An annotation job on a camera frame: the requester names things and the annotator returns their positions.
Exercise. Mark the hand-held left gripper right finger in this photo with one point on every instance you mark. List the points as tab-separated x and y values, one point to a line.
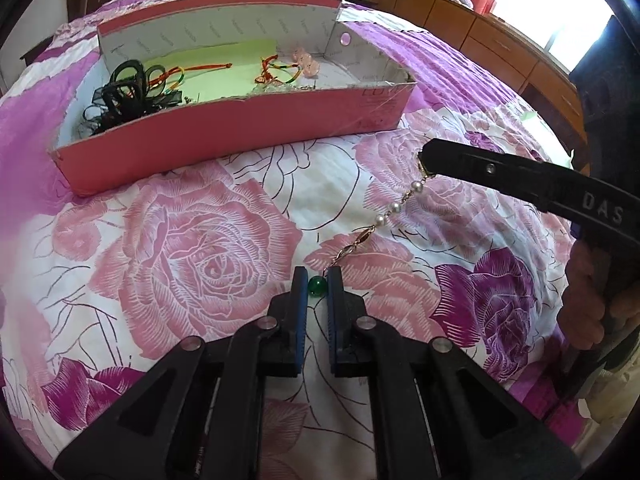
334	320

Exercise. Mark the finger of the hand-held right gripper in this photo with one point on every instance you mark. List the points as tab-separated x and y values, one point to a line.
525	180

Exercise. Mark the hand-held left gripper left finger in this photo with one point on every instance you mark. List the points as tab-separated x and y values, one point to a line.
300	310

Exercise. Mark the pink cardboard box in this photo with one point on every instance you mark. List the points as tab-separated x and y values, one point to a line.
225	125

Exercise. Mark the black feather hair clip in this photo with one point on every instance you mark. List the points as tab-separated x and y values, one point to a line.
120	110

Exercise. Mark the person's right hand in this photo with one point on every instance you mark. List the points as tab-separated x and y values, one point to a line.
585	300

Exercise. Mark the yellow-green paper sheet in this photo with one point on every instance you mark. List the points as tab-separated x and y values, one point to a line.
547	135

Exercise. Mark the pink floral bedspread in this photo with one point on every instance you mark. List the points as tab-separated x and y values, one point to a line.
200	260

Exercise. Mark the long wooden cabinet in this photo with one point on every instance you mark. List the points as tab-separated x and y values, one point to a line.
490	45

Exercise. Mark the window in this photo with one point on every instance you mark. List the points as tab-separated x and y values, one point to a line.
550	5

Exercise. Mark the light green paper sheet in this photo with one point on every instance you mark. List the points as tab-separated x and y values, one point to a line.
225	85

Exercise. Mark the pink bead ornament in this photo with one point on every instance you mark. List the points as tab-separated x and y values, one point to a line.
307	62

